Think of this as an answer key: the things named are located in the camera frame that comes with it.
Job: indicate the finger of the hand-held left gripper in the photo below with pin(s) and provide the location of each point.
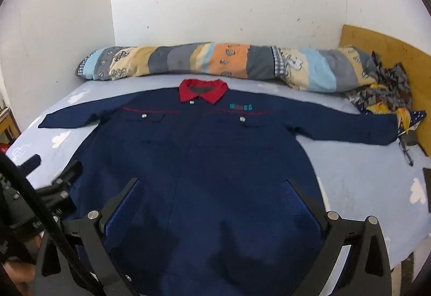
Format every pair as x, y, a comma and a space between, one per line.
65, 178
31, 162

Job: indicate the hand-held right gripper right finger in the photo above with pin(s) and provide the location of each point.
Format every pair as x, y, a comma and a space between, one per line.
303, 209

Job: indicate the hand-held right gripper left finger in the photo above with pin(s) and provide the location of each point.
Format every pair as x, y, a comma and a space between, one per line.
124, 212

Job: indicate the navy work jacket red collar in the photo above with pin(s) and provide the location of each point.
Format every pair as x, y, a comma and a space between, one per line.
202, 164

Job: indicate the person's left forearm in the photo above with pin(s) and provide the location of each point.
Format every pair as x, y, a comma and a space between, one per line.
18, 274

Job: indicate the light blue cloud bed sheet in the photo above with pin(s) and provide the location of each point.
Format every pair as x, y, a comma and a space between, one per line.
363, 188

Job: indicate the black flat object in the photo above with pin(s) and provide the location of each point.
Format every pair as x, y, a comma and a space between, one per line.
427, 188

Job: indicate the colourful patterned cloth pile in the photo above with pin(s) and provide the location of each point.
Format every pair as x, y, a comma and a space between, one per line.
387, 87

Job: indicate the striped patchwork quilt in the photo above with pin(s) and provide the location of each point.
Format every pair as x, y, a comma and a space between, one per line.
219, 60

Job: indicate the wooden headboard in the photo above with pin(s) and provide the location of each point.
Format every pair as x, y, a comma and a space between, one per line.
387, 47

